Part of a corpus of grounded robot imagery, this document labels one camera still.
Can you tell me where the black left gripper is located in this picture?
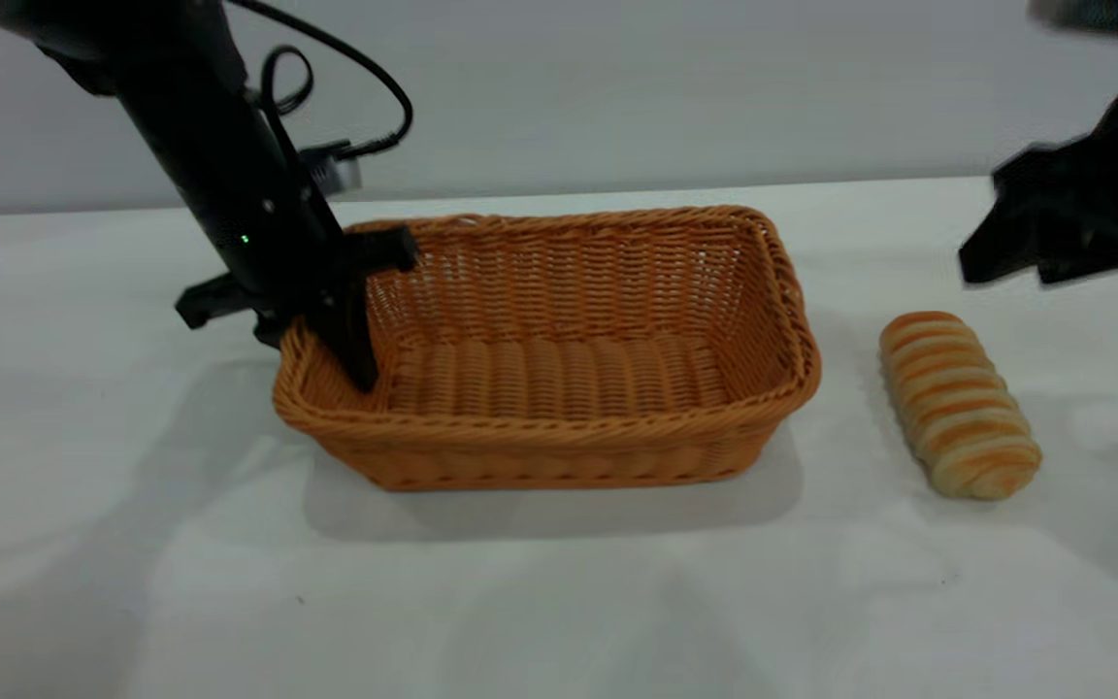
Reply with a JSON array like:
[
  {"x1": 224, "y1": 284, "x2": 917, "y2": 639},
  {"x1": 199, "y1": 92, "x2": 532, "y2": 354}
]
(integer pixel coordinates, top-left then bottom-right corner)
[{"x1": 117, "y1": 83, "x2": 419, "y2": 394}]

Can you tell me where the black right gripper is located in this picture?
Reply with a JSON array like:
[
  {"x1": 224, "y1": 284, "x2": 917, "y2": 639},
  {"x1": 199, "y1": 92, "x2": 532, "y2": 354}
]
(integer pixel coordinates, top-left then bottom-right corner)
[{"x1": 957, "y1": 78, "x2": 1118, "y2": 287}]

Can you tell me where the orange woven wicker basket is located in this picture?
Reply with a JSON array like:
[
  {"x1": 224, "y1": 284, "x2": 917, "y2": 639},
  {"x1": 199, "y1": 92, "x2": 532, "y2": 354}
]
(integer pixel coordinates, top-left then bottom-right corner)
[{"x1": 273, "y1": 205, "x2": 823, "y2": 492}]

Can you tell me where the striped bread roll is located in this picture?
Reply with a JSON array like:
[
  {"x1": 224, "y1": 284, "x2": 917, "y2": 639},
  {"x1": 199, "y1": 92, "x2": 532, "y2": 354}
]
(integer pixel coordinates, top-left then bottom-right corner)
[{"x1": 877, "y1": 311, "x2": 1043, "y2": 503}]

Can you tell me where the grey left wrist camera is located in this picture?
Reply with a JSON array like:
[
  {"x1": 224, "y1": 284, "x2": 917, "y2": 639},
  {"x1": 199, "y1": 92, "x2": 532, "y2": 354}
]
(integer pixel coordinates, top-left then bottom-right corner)
[{"x1": 299, "y1": 141, "x2": 364, "y2": 200}]

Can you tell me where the black cable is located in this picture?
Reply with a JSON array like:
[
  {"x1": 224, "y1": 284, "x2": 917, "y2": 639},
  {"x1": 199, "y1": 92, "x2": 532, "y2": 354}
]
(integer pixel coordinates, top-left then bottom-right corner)
[{"x1": 227, "y1": 0, "x2": 415, "y2": 161}]

